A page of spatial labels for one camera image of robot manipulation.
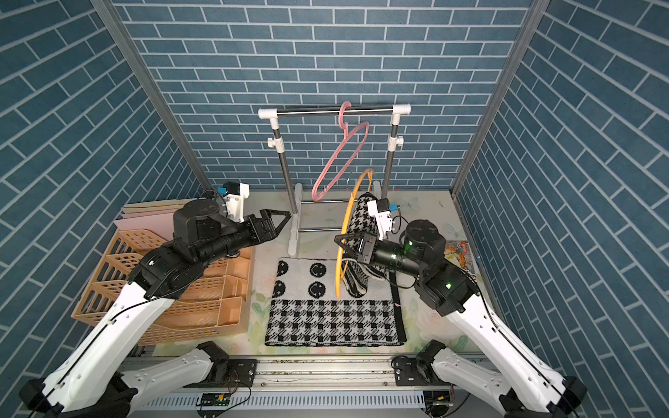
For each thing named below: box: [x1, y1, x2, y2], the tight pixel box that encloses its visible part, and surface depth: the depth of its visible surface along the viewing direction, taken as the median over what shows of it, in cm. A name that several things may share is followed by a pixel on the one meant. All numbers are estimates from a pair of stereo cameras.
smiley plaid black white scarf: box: [264, 258, 407, 348], surface depth 84 cm
